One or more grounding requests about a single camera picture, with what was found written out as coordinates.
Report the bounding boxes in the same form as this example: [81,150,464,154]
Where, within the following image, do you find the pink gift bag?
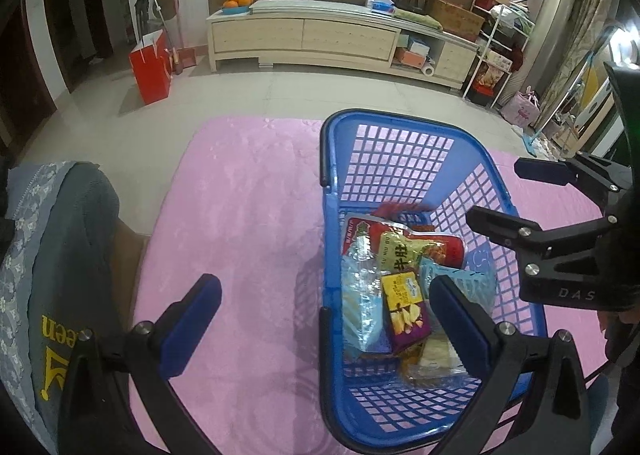
[501,90,542,128]

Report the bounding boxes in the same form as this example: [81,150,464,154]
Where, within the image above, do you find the white storage rack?
[462,0,532,109]

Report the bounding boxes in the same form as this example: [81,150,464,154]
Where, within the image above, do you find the chair with grey cover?
[0,161,151,455]

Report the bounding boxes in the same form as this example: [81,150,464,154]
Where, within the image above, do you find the red snack packet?
[342,204,467,270]

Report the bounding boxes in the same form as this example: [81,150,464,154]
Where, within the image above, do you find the teal snack packet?
[341,240,396,353]
[417,256,496,316]

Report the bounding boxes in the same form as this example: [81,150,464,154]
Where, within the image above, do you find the orange box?
[394,46,427,65]

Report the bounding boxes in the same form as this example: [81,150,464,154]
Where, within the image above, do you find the red broom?
[170,0,198,74]

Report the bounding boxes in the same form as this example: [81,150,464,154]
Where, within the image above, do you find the green yellow snack packet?
[377,230,426,276]

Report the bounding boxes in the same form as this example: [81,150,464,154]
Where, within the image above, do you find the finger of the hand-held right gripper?
[466,205,619,266]
[514,152,631,196]

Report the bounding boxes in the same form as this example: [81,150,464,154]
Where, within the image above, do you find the blue plastic basket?
[319,108,548,454]

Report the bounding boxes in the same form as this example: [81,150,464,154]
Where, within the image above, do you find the green folded cloth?
[395,8,443,31]

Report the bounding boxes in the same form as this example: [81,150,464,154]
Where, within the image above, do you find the patterned beige curtain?
[540,0,623,116]

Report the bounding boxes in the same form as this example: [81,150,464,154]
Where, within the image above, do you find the brown cardboard box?
[426,0,485,42]

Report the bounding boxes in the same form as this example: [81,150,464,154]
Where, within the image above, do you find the dark wooden door frame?
[0,0,58,156]
[45,0,113,93]

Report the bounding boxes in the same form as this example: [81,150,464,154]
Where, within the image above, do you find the silver standing air conditioner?
[522,0,586,91]

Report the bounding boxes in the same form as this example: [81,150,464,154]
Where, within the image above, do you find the yellow purple chips packet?
[380,271,432,355]

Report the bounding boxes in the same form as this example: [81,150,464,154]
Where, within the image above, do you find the beige TV cabinet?
[206,0,481,92]

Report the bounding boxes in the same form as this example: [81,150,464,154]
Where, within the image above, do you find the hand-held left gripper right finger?
[429,275,591,455]

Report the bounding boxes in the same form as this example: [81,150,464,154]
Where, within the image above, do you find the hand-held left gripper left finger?
[57,273,223,455]

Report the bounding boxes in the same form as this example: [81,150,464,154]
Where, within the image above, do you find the red paper bag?
[129,29,172,106]

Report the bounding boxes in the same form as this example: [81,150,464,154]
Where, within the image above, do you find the clear pale wafer packet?
[417,335,468,378]

